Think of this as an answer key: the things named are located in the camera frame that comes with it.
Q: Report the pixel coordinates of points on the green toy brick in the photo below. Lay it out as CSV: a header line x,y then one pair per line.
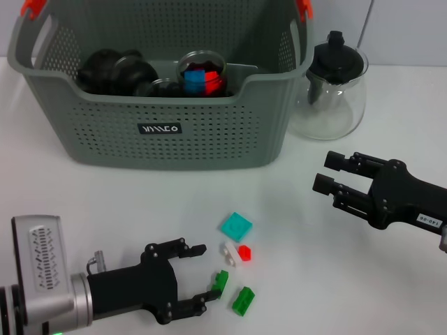
x,y
220,282
243,301

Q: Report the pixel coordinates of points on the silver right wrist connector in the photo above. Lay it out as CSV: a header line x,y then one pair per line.
x,y
443,239

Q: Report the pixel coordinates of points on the glass teapot black lid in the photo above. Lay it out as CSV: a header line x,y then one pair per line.
x,y
335,59

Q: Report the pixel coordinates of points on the dark red long brick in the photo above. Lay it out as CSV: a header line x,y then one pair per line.
x,y
213,83

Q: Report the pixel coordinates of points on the dark clay teapot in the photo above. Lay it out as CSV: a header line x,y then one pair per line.
x,y
97,70

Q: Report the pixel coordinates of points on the cyan square toy brick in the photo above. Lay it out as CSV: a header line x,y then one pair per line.
x,y
236,227

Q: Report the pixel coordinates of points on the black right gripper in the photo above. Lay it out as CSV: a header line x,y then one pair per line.
x,y
401,195

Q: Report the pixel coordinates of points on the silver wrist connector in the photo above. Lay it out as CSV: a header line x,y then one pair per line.
x,y
97,261
443,239

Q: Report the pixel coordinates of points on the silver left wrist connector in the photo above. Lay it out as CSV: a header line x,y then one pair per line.
x,y
97,261

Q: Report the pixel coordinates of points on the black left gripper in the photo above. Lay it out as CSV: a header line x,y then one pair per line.
x,y
132,289

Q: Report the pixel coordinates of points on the white toy brick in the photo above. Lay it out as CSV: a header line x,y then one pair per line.
x,y
231,254

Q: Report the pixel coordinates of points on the blue square toy brick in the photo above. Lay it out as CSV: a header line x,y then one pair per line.
x,y
194,82

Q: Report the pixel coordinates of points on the grey perforated plastic basket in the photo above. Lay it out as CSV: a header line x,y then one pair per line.
x,y
174,153

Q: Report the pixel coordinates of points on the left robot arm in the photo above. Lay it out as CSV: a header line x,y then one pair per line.
x,y
38,279

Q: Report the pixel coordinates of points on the small red toy brick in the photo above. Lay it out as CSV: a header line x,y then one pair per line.
x,y
245,254

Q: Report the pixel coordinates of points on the glass teacup black sleeve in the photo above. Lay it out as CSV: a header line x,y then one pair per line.
x,y
139,70
185,64
164,89

